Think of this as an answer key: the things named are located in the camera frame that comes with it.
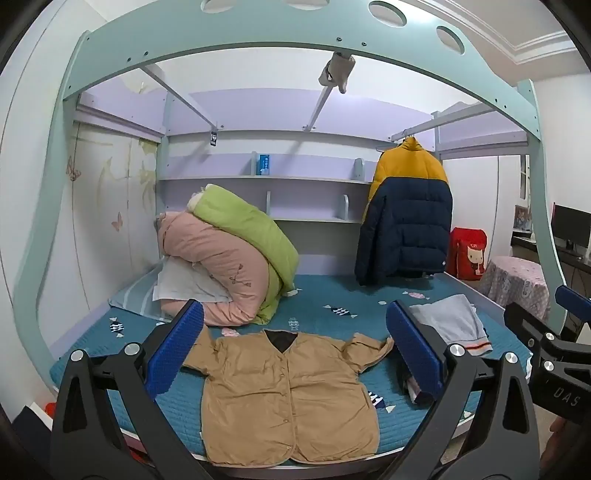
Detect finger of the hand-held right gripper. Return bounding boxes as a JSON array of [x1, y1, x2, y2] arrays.
[[503, 302, 557, 354], [555, 285, 591, 335]]

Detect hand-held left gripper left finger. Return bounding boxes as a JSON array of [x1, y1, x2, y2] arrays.
[[50, 299, 206, 480]]

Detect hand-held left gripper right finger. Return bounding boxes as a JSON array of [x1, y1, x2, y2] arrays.
[[383, 300, 541, 480]]

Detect tan button jacket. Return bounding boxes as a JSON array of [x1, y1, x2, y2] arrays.
[[182, 329, 395, 466]]

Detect round table pink cloth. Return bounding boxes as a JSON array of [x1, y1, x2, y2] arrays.
[[478, 256, 552, 324]]

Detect grey folded garment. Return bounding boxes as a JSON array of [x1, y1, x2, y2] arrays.
[[409, 294, 491, 356]]

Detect white pillow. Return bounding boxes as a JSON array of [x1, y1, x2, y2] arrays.
[[154, 256, 232, 305]]

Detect striped pillow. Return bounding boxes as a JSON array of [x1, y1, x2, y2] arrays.
[[108, 272, 174, 321]]

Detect dark desk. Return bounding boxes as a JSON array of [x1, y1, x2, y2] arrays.
[[512, 233, 591, 278]]

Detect black computer monitor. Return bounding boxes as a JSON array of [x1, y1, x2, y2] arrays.
[[551, 204, 591, 252]]

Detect red cartoon bag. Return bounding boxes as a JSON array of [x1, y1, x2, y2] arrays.
[[445, 227, 488, 281]]

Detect pink quilt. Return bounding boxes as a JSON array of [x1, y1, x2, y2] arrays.
[[154, 211, 271, 328]]

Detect yellow navy puffer jacket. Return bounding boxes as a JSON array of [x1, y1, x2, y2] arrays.
[[355, 136, 453, 287]]

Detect green quilt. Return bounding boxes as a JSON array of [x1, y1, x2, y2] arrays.
[[187, 184, 301, 326]]

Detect white wardrobe butterfly decals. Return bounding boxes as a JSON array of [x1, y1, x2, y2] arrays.
[[69, 122, 160, 278]]

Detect lilac headboard shelf unit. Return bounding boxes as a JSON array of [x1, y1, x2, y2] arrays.
[[157, 134, 384, 278]]

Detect grey hanging plush toy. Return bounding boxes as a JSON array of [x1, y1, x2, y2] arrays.
[[318, 52, 356, 94]]

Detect mint green bunk bed frame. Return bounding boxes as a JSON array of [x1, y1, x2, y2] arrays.
[[28, 0, 568, 384]]

